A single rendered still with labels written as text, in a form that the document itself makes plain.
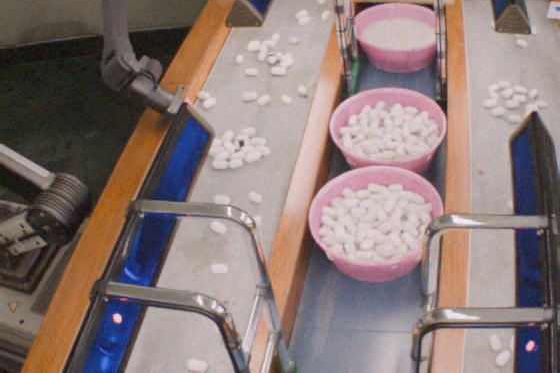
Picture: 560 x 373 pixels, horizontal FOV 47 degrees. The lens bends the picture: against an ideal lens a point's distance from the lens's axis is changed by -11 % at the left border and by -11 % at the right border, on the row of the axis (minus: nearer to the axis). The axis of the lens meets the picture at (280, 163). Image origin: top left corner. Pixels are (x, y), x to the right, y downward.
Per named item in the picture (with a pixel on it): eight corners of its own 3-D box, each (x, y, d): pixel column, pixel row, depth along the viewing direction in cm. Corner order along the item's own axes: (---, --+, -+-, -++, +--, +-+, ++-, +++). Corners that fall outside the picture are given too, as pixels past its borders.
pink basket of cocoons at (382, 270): (302, 291, 137) (297, 259, 131) (324, 196, 156) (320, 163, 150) (436, 296, 130) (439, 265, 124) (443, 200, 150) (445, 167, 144)
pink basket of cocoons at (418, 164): (348, 205, 153) (345, 173, 147) (322, 131, 173) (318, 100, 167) (461, 179, 154) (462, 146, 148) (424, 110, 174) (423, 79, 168)
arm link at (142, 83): (120, 96, 162) (130, 78, 159) (128, 81, 168) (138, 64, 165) (144, 110, 164) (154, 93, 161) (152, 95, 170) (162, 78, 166)
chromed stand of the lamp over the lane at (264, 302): (173, 444, 112) (82, 295, 83) (199, 359, 127) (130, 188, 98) (276, 460, 108) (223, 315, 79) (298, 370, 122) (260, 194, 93)
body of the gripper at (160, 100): (187, 87, 168) (161, 72, 166) (174, 113, 160) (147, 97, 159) (175, 104, 172) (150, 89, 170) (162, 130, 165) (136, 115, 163)
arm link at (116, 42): (91, -26, 183) (114, -51, 178) (106, -19, 187) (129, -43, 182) (97, 86, 160) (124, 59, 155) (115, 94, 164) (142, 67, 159)
